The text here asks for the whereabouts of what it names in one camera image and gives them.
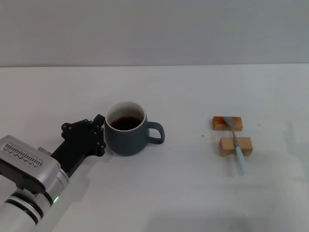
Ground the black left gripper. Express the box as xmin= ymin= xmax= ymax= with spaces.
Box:
xmin=51 ymin=114 xmax=107 ymax=177

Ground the dark grey ceramic cup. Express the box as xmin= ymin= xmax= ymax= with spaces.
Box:
xmin=104 ymin=101 xmax=166 ymax=157

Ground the spoon with light blue handle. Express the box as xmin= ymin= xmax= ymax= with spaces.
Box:
xmin=223 ymin=116 xmax=249 ymax=174

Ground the dark coffee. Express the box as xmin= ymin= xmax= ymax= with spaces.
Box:
xmin=107 ymin=116 xmax=143 ymax=131

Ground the orange stained wooden block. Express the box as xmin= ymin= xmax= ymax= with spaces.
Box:
xmin=212 ymin=116 xmax=243 ymax=131

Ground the pale notched wooden block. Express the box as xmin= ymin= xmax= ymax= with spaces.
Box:
xmin=219 ymin=137 xmax=253 ymax=157

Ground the silver vented wrist camera box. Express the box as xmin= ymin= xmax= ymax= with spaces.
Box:
xmin=0 ymin=135 xmax=61 ymax=191

